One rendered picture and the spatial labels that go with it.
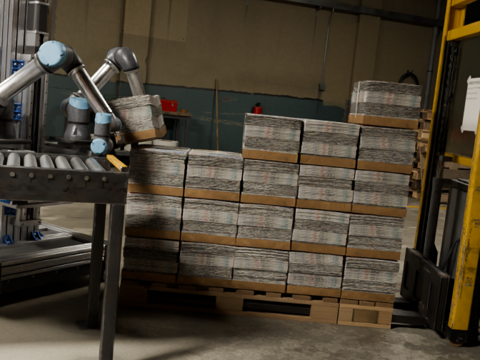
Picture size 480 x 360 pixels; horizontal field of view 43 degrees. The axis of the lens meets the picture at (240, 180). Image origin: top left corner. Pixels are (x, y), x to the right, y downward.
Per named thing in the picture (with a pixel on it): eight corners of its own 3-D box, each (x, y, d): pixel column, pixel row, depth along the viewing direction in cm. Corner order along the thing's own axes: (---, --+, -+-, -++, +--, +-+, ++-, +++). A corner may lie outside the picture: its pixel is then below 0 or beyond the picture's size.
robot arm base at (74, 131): (58, 137, 348) (58, 119, 347) (78, 137, 360) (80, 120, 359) (76, 140, 340) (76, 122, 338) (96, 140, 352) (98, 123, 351)
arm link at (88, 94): (56, 54, 306) (111, 137, 307) (47, 52, 295) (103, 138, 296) (75, 41, 304) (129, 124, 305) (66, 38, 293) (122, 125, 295)
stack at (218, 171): (128, 283, 361) (140, 142, 351) (326, 301, 365) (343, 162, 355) (117, 305, 322) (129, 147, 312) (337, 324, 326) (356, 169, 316)
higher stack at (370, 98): (324, 301, 364) (351, 81, 349) (374, 306, 365) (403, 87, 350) (336, 324, 326) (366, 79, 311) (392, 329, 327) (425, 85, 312)
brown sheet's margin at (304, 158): (291, 156, 353) (293, 148, 353) (341, 161, 354) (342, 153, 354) (299, 163, 316) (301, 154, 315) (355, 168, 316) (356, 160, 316)
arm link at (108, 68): (61, 110, 349) (123, 42, 362) (53, 108, 361) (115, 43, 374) (76, 124, 355) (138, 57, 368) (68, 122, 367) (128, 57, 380)
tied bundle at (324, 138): (291, 157, 353) (295, 117, 351) (341, 162, 354) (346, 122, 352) (298, 163, 316) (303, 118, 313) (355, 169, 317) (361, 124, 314)
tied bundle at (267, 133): (241, 152, 353) (245, 112, 350) (292, 158, 353) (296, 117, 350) (241, 158, 315) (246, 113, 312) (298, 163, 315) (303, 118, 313)
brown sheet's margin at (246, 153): (241, 151, 353) (242, 143, 352) (291, 156, 353) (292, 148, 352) (241, 157, 315) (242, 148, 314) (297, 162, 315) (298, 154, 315)
